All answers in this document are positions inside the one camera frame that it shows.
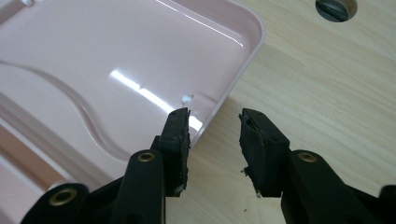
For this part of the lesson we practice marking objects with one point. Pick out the pink plastic storage box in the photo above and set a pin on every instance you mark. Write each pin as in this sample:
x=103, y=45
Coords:
x=109, y=56

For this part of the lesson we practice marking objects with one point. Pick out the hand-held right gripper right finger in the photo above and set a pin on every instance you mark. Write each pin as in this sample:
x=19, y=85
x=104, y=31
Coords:
x=264, y=149

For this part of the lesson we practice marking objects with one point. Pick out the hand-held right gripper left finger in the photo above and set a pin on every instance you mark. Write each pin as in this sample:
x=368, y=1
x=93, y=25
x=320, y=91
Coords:
x=176, y=143

